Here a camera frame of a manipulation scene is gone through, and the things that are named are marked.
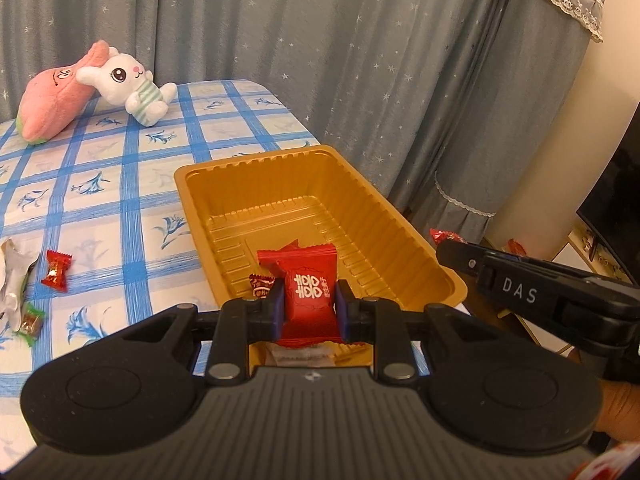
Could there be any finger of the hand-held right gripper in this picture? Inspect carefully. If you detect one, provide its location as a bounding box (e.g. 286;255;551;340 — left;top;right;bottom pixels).
436;240;493;286

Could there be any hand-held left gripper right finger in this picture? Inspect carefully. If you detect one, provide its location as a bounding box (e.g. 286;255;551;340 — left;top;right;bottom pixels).
334;279;496;386

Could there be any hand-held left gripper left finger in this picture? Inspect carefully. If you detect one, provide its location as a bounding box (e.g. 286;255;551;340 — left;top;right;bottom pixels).
120;280;286;386

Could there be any small brown-red candy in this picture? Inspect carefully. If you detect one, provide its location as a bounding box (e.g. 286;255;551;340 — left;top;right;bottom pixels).
248;272;277;302

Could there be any shiny red candy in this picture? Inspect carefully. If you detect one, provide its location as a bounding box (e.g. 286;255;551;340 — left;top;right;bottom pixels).
430;228;528;257

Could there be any large red candy packet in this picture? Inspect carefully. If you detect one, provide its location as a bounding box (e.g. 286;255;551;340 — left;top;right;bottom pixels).
256;240;368;348

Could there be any white snack packet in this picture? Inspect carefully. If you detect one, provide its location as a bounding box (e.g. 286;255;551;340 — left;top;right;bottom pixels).
265;342;336;368

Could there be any golden plastic tray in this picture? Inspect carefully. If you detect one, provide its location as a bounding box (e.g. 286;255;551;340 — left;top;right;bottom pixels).
174;144;468;368

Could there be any small red gold candy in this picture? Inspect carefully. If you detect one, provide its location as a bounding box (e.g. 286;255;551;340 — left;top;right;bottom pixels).
41;249;73;292

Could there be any green brown candy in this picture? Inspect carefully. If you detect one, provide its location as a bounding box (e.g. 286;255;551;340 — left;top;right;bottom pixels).
17;302;47;348

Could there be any silver foil wrapper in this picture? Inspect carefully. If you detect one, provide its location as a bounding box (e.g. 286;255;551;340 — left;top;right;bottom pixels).
0;239;40;331

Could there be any person's right hand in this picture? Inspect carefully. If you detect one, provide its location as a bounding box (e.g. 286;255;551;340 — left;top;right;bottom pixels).
595;379;640;443

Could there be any black television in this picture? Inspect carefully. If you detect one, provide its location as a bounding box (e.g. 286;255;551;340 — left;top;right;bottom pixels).
575;105;640;286

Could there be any lace-trimmed grey cover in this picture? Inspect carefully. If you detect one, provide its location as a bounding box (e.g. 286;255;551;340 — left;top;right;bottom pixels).
390;0;608;246

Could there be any red white patterned clothing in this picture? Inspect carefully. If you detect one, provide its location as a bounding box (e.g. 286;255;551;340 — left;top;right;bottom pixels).
570;440;640;480

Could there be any blue checked tablecloth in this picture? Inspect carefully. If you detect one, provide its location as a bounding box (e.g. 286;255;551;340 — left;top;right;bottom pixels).
0;79;321;396

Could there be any grey star-print curtain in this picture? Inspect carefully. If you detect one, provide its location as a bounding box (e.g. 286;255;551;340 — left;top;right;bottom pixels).
0;0;511;211

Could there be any white rabbit plush toy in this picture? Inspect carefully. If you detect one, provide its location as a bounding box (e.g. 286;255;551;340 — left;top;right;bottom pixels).
75;46;177;128

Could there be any pink plush toy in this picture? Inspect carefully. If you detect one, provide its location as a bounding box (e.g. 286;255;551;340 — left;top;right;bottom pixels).
15;40;113;146

